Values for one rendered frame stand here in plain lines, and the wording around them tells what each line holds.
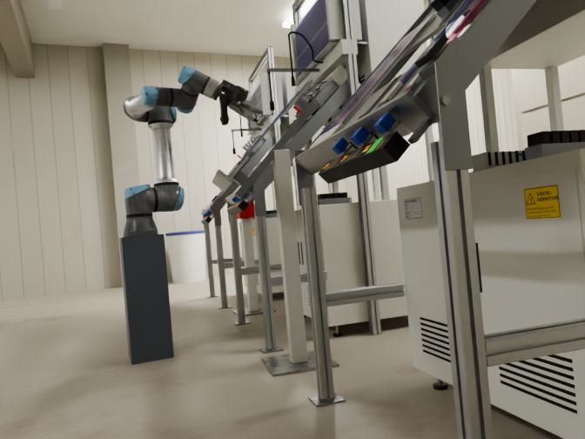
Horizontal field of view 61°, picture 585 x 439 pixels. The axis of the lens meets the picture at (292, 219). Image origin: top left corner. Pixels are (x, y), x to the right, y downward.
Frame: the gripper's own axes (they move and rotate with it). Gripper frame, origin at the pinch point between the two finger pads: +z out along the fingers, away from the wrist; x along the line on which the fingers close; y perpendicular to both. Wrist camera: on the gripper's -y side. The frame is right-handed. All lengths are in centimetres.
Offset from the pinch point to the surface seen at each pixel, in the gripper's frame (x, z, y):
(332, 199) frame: 40, 50, -9
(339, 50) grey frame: 24, 20, 54
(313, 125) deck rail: 23.8, 24.2, 15.3
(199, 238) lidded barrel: 408, 7, -50
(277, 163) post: -10.1, 12.8, -15.3
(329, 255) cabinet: 24, 56, -36
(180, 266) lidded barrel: 405, 0, -89
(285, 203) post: -10.1, 22.0, -28.0
